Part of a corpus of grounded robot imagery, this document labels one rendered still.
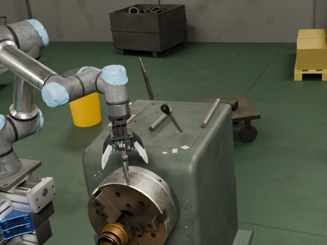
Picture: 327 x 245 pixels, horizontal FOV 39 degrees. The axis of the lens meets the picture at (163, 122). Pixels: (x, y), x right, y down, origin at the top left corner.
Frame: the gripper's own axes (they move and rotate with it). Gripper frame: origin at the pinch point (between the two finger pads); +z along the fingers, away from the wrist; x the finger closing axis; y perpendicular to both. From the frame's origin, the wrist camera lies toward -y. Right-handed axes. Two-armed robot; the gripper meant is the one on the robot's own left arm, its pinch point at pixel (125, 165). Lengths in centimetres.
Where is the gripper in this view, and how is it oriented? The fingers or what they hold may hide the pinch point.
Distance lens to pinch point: 158.1
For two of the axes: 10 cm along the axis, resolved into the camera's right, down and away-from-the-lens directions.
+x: 9.9, -1.2, 1.0
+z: 0.7, 9.1, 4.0
